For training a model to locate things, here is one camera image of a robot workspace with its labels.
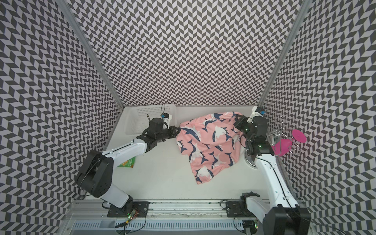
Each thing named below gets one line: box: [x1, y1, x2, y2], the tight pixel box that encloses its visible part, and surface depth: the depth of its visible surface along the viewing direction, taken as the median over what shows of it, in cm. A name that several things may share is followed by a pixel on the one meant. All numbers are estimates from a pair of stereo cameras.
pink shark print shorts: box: [176, 111, 246, 185], surface depth 90 cm
